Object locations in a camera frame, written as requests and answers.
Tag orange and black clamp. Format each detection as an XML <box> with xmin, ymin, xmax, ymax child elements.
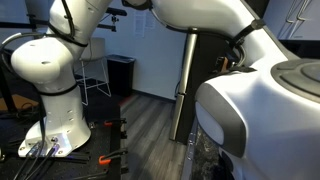
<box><xmin>102</xmin><ymin>117</ymin><xmax>128</xmax><ymax>128</ymax></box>
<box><xmin>97</xmin><ymin>147</ymin><xmax>130</xmax><ymax>166</ymax></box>

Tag black tall cabinet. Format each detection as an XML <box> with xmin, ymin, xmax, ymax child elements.
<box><xmin>173</xmin><ymin>31</ymin><xmax>242</xmax><ymax>146</ymax></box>

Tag silver upper cabinet handle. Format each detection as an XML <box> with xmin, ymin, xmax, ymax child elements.
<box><xmin>296</xmin><ymin>0</ymin><xmax>313</xmax><ymax>22</ymax></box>
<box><xmin>285</xmin><ymin>0</ymin><xmax>303</xmax><ymax>24</ymax></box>

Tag white paper wall notice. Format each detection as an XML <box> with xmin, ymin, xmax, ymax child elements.
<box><xmin>132</xmin><ymin>9</ymin><xmax>148</xmax><ymax>39</ymax></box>

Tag silver vertical bar handle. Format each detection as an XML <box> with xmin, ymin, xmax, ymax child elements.
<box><xmin>168</xmin><ymin>27</ymin><xmax>199</xmax><ymax>142</ymax></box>

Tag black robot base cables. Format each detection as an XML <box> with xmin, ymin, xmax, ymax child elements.
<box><xmin>12</xmin><ymin>139</ymin><xmax>62</xmax><ymax>180</ymax></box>

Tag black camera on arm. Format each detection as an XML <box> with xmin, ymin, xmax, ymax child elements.
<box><xmin>99</xmin><ymin>7</ymin><xmax>129</xmax><ymax>33</ymax></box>

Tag black trash bin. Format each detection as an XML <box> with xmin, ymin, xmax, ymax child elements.
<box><xmin>106</xmin><ymin>54</ymin><xmax>137</xmax><ymax>99</ymax></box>

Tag white upper cabinet door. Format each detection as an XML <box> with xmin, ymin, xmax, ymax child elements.
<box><xmin>261</xmin><ymin>0</ymin><xmax>306</xmax><ymax>42</ymax></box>
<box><xmin>301</xmin><ymin>0</ymin><xmax>320</xmax><ymax>42</ymax></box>

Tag white wire frame chair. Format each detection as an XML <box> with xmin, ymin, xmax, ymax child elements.
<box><xmin>74</xmin><ymin>37</ymin><xmax>113</xmax><ymax>107</ymax></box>

